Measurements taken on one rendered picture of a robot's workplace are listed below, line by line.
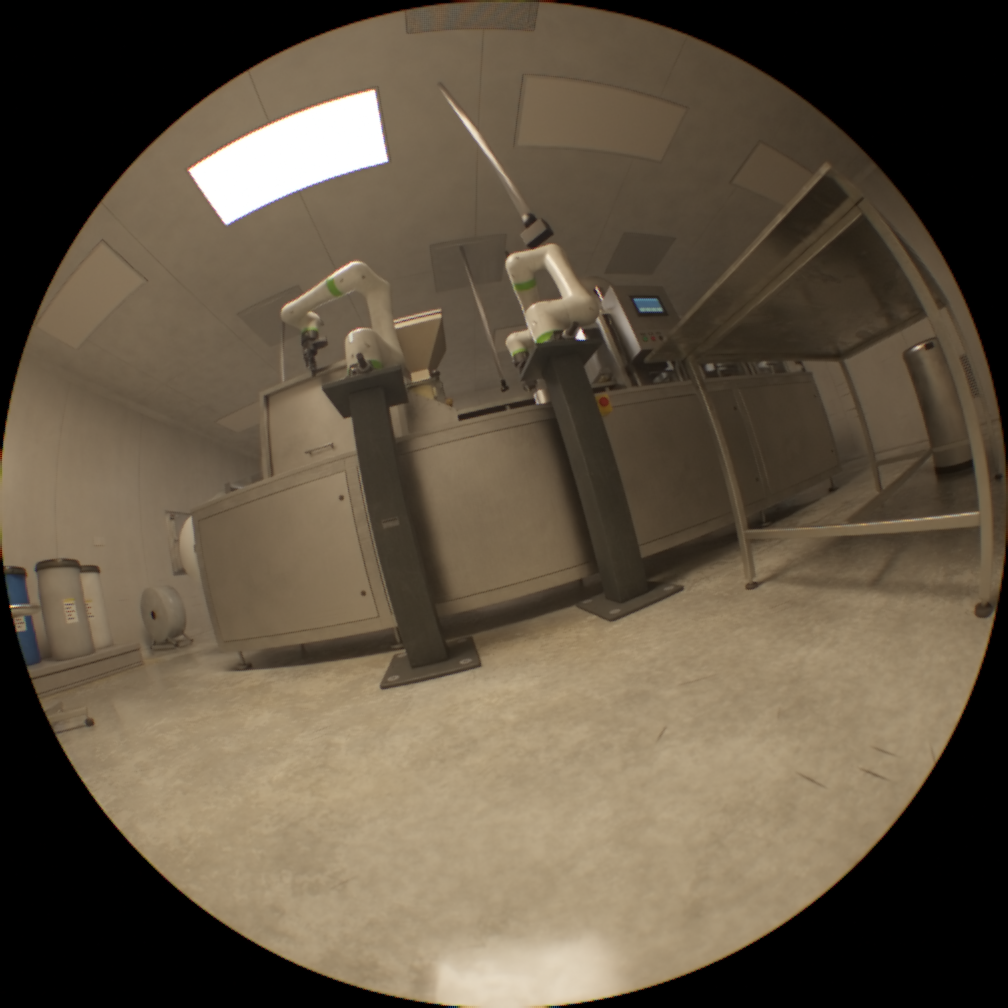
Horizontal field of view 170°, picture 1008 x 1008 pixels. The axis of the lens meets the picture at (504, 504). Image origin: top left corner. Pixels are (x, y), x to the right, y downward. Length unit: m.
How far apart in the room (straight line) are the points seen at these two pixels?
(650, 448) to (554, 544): 0.58
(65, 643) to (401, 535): 2.48
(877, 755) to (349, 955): 0.56
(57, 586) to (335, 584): 2.13
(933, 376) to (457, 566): 2.41
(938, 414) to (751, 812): 1.96
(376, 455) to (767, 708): 1.10
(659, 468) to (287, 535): 1.56
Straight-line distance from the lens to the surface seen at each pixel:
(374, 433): 1.08
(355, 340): 1.26
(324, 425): 1.70
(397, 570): 1.01
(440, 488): 1.27
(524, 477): 1.28
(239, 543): 1.64
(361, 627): 1.38
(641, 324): 1.78
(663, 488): 1.47
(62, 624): 2.82
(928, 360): 2.15
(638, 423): 1.49
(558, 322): 1.34
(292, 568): 1.47
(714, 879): 0.39
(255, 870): 0.58
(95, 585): 3.29
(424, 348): 1.80
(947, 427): 2.14
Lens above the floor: 0.35
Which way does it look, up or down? 4 degrees up
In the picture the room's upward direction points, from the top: 15 degrees counter-clockwise
